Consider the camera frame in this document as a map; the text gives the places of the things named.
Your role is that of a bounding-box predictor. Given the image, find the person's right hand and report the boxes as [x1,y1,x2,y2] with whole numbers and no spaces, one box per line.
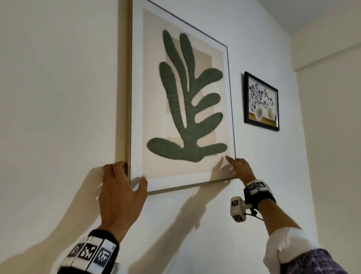
[225,155,256,187]

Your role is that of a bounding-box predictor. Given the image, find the person's left hand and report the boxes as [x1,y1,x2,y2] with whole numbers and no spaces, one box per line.
[98,161,148,243]

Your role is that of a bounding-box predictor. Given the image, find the framed green leaf picture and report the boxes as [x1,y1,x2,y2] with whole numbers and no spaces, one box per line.
[125,0,237,195]

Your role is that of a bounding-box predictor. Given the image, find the person's right forearm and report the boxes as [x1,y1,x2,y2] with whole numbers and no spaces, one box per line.
[258,198,302,237]

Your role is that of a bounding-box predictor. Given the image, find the right wrist tracker band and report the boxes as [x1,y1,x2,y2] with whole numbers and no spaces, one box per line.
[243,180,276,211]

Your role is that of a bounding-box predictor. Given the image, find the wrist tracker band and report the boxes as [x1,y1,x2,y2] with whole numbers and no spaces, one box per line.
[57,229,120,274]
[243,180,276,211]

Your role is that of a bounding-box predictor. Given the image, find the black framed flower picture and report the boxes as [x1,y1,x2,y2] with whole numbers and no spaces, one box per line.
[244,71,280,132]

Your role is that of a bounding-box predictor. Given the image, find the left wrist tracker band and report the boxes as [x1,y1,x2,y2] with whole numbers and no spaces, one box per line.
[57,229,120,274]

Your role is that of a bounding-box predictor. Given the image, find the white shirt sleeve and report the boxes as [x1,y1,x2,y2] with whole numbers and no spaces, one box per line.
[263,227,322,274]

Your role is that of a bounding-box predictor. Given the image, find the purple plaid sleeve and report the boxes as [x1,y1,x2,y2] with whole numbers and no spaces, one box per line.
[279,248,350,274]

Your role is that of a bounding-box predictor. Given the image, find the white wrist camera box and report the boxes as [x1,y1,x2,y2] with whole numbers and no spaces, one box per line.
[230,196,253,223]

